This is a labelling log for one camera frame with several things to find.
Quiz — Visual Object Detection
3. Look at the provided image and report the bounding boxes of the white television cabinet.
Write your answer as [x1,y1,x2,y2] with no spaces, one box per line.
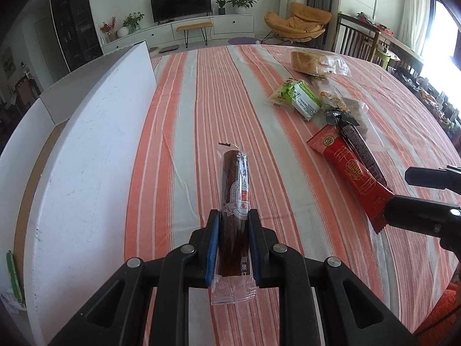
[101,14,256,56]

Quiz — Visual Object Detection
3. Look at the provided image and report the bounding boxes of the orange fleece clothing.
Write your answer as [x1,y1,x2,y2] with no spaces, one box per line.
[414,288,461,346]

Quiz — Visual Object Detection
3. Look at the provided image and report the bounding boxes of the green stick snack packet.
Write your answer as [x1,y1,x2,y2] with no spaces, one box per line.
[5,251,24,303]

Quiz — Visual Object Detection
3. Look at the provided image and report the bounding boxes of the white cardboard box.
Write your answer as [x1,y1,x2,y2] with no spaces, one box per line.
[0,41,158,346]

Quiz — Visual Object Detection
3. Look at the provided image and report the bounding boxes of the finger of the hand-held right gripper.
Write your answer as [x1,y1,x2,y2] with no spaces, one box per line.
[404,165,461,190]
[383,195,461,251]

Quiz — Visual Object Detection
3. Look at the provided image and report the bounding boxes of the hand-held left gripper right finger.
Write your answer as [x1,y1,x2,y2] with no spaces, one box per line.
[248,209,420,346]

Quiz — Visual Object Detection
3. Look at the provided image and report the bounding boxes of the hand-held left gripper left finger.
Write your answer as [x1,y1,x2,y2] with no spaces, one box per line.
[48,209,221,346]

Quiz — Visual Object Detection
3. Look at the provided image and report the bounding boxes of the orange lounge chair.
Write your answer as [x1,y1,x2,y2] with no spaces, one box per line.
[264,2,332,44]

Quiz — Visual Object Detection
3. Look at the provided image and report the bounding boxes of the large leafy potted plant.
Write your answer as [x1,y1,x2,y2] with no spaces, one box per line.
[226,0,259,15]

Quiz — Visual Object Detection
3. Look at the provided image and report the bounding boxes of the brown fruit roll packet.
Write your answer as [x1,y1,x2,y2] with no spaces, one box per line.
[210,142,258,305]

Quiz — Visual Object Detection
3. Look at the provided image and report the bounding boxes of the brown cake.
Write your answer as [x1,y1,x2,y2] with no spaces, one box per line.
[331,95,371,141]

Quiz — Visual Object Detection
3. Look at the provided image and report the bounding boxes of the flat screen television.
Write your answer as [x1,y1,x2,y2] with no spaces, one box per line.
[149,0,212,24]

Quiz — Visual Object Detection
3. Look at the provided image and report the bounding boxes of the long black-topped candy packet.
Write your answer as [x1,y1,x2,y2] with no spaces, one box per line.
[324,110,388,188]

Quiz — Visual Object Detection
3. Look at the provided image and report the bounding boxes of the dark wooden slatted chairs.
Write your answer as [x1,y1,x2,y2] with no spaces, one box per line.
[337,12,424,76]

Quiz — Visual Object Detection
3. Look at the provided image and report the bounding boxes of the bread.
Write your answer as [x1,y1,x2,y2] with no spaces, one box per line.
[291,51,352,77]

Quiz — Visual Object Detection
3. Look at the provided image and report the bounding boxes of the long red snack packet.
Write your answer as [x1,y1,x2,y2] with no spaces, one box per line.
[306,124,395,234]

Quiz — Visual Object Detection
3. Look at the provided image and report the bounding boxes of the green and white snack packet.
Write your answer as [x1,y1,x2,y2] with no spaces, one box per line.
[268,78,323,120]

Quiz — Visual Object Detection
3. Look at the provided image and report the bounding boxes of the cluster of jars and bottles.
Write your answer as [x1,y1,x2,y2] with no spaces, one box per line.
[396,68,461,134]

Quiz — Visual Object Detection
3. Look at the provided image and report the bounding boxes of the plant in white pot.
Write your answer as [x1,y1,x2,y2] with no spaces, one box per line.
[117,12,145,37]

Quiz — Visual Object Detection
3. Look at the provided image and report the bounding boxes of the white curtain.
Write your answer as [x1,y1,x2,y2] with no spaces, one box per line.
[396,0,433,54]

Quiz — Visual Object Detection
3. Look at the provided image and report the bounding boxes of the beige pastry packet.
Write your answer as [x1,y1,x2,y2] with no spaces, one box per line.
[311,75,343,109]

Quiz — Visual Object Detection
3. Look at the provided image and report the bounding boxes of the dark display cabinet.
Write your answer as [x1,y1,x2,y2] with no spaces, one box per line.
[50,0,104,73]

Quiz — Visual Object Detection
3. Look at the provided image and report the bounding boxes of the red flowers in vase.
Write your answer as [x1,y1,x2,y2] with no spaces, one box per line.
[100,17,119,42]

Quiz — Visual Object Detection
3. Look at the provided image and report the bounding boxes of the small wooden bench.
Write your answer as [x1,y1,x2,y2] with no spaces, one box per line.
[176,22,214,48]

